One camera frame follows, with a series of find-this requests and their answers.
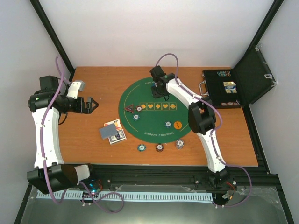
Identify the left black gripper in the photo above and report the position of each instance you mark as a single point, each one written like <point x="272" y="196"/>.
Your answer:
<point x="81" y="109"/>

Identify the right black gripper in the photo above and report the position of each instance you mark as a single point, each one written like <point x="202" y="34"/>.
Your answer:
<point x="155" y="94"/>

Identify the red triangular dealer button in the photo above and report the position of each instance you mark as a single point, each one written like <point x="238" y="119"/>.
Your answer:
<point x="129" y="108"/>

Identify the orange big blind button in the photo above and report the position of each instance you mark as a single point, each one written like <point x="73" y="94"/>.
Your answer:
<point x="177" y="125"/>

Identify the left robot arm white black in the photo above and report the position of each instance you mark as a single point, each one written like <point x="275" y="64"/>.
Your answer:
<point x="46" y="137"/>

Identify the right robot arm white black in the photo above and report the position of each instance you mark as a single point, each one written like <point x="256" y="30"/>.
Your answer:
<point x="201" y="120"/>

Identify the round green poker mat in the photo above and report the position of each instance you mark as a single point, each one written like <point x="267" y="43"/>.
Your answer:
<point x="156" y="111"/>

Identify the grey card box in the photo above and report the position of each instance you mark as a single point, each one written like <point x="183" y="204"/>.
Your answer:
<point x="108" y="131"/>

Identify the blue playing card deck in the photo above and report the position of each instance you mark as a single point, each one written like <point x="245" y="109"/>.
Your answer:
<point x="120" y="136"/>

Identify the white poker chip stack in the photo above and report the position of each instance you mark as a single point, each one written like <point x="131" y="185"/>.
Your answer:
<point x="180" y="144"/>

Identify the red poker chip stack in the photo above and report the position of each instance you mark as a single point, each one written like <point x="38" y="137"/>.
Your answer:
<point x="159" y="147"/>

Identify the teal poker chip stack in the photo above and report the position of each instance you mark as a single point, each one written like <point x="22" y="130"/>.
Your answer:
<point x="141" y="148"/>

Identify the red chips in case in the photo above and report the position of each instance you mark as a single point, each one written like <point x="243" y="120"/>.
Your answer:
<point x="229" y="104"/>

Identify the teal chips in case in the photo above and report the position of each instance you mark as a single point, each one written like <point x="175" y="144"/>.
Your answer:
<point x="224" y="73"/>

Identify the card deck in case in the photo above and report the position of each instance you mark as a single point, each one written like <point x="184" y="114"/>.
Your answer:
<point x="230" y="87"/>

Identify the black poker case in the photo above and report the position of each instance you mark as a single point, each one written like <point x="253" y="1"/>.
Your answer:
<point x="252" y="76"/>

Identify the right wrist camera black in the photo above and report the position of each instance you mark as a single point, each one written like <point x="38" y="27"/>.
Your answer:
<point x="156" y="73"/>

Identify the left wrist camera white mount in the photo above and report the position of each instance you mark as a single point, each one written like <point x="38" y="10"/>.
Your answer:
<point x="75" y="88"/>

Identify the black aluminium frame rail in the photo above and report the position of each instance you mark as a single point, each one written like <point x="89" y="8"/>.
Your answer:
<point x="199" y="178"/>

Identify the light blue cable duct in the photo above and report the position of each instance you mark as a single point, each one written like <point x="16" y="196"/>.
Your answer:
<point x="133" y="196"/>

